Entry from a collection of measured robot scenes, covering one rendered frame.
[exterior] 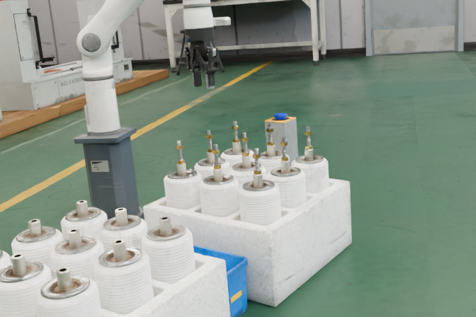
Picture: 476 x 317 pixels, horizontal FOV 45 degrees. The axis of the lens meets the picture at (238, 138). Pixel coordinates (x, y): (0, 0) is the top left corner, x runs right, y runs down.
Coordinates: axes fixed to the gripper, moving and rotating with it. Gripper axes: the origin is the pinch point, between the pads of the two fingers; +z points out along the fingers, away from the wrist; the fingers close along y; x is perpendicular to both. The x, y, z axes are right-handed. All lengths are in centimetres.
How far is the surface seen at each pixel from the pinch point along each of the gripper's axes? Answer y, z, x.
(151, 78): -368, 43, 148
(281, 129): -2.6, 17.9, 26.3
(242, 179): 14.3, 23.6, 0.7
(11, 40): -268, -7, 9
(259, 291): 33, 44, -9
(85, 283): 47, 22, -51
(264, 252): 34.6, 33.8, -7.8
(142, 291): 46, 27, -41
